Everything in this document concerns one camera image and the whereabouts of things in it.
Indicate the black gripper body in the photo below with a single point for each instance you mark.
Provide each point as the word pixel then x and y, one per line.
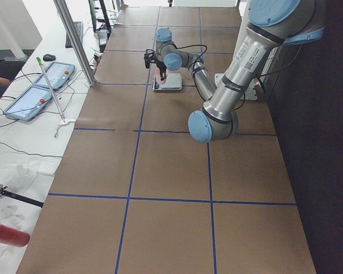
pixel 160 64

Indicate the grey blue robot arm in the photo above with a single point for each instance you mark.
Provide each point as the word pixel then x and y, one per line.
pixel 271 24

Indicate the white digital kitchen scale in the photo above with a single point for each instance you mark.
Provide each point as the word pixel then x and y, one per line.
pixel 173 82

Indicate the far teach pendant tablet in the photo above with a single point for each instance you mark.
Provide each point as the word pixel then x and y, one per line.
pixel 59 73

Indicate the teach pendant tablet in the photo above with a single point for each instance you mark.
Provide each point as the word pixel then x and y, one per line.
pixel 59 73
pixel 29 104

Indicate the black computer mouse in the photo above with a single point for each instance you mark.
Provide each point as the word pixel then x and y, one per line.
pixel 49 57

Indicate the near teach pendant tablet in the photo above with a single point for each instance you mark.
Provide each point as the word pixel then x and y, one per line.
pixel 29 104

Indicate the black tool on bench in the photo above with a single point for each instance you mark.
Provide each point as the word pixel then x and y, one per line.
pixel 6 193

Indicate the red cylinder bottle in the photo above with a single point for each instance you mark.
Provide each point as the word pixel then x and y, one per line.
pixel 13 237

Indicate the aluminium frame post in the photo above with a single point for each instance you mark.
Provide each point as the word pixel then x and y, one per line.
pixel 67 21

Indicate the green handled reacher grabber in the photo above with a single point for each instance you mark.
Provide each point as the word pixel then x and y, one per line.
pixel 64 121

